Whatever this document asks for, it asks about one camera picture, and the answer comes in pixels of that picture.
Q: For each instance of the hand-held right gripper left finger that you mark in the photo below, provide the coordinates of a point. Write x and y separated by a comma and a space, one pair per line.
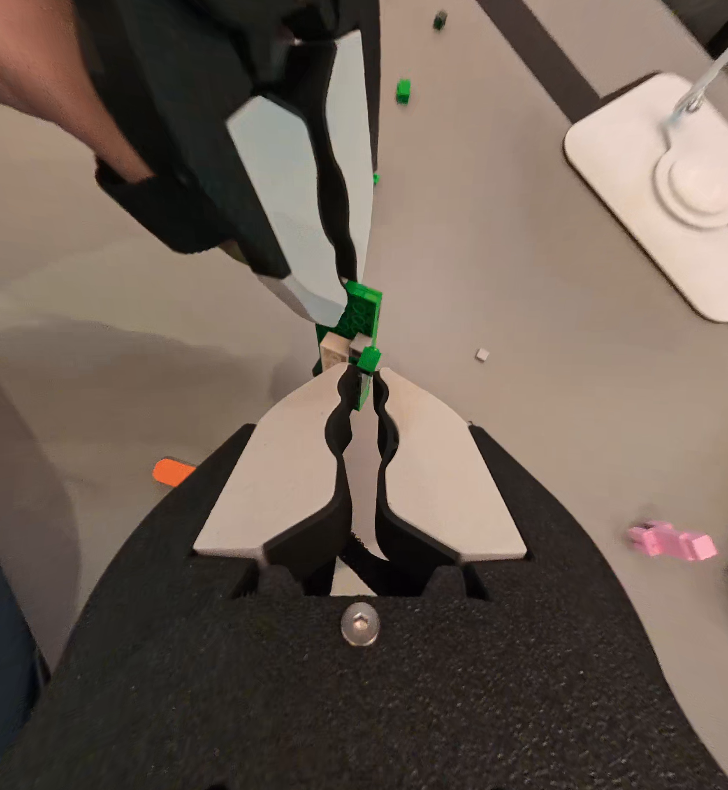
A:
265, 481

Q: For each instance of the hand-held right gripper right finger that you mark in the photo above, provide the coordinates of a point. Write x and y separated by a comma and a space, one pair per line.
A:
444, 481

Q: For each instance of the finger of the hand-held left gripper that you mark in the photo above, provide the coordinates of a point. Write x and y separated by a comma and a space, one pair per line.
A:
355, 123
284, 185

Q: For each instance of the green and white brick assembly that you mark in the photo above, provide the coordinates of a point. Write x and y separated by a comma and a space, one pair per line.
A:
364, 308

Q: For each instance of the grey desk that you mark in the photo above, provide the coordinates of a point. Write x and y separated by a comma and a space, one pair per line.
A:
524, 432

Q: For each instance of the person's left hand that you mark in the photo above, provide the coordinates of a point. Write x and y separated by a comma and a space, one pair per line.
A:
37, 55

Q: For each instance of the orange plastic piece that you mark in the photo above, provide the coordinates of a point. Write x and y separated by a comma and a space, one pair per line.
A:
173, 473

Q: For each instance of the dark green brick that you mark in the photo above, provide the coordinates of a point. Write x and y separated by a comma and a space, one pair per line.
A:
440, 20

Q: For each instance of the pink brick figure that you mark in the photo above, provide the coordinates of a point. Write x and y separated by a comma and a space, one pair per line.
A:
669, 540

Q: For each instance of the white stand with metal rod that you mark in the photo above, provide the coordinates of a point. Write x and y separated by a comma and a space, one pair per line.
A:
623, 160

